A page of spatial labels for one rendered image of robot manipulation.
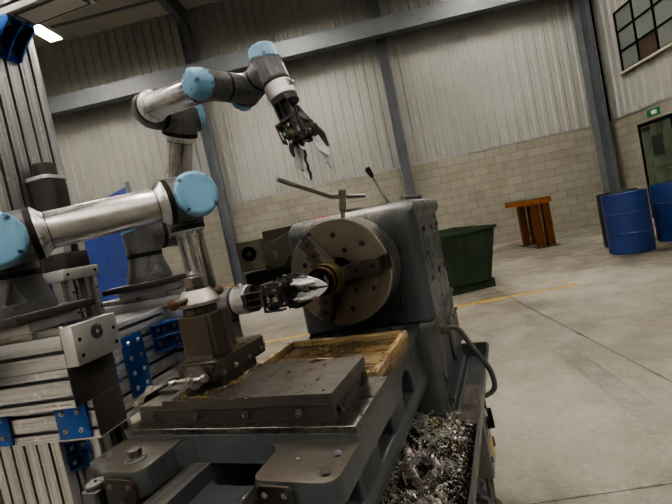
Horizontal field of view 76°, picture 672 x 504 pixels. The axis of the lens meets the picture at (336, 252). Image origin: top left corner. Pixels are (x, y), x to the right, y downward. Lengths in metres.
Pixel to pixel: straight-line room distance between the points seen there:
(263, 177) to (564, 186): 7.70
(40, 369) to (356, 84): 11.11
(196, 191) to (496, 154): 10.98
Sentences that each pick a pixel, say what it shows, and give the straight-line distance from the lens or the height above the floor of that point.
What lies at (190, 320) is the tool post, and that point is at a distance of 0.83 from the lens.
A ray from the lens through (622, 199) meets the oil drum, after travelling 7.38.
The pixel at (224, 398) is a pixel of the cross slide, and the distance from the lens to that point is 0.77.
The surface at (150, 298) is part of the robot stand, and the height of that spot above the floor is 1.10.
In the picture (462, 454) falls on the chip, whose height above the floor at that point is 0.57.
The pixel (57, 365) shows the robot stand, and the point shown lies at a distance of 1.16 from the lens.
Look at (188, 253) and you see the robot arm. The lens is 1.29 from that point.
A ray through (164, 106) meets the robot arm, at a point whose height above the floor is 1.64.
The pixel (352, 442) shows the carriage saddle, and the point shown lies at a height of 0.90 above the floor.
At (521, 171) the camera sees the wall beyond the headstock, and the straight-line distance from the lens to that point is 11.99.
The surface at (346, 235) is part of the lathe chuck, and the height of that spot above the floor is 1.18.
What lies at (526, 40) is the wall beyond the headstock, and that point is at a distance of 12.82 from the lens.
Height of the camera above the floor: 1.21
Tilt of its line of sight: 3 degrees down
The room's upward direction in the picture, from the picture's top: 12 degrees counter-clockwise
